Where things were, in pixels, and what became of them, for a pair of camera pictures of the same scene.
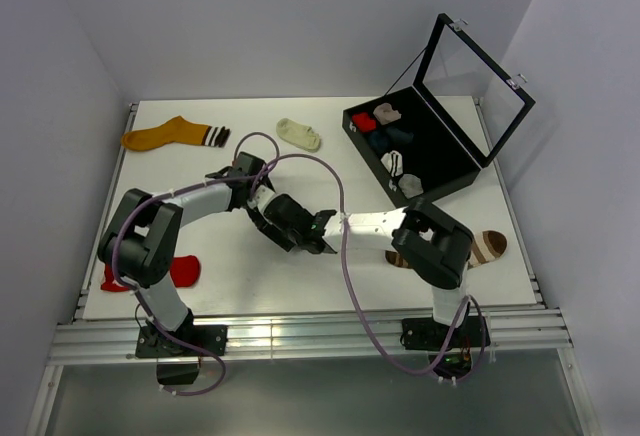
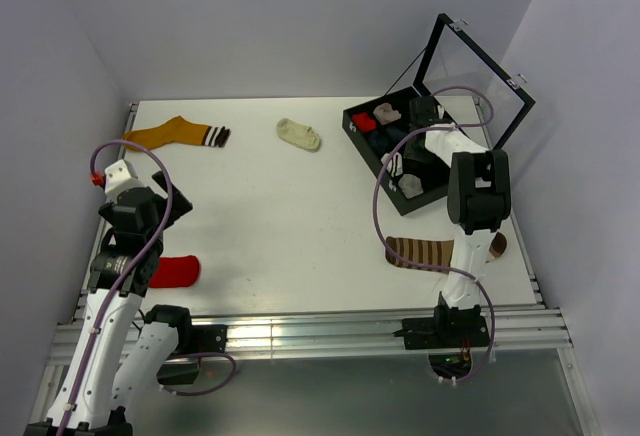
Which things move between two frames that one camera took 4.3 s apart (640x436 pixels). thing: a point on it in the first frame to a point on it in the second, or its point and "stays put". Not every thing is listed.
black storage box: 439,134 stays put
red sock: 184,272 stays put
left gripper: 256,217 to 179,207
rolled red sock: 364,122 stays put
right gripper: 281,240 to 411,155
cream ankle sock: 297,134 stays put
